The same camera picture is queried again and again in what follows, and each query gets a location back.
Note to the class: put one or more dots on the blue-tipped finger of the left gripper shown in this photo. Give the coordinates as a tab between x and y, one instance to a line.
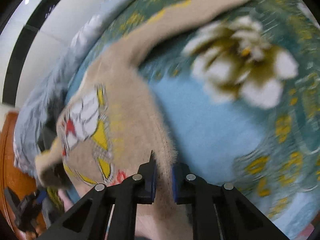
27	209

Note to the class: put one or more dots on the beige fuzzy knitted sweater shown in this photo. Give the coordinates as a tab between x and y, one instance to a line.
112	125

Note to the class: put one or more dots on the grey-blue floral duvet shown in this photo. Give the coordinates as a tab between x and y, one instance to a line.
47	98

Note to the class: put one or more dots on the teal floral bed blanket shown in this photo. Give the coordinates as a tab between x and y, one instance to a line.
266	141

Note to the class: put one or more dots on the dark grey garment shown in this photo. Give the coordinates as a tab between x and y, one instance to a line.
48	132

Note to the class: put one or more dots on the white wardrobe with black stripe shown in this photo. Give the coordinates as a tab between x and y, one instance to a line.
36	35

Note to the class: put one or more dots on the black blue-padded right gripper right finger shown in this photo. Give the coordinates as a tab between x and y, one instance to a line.
220	212

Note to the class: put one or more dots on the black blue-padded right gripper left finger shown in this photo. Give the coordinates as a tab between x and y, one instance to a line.
108	212

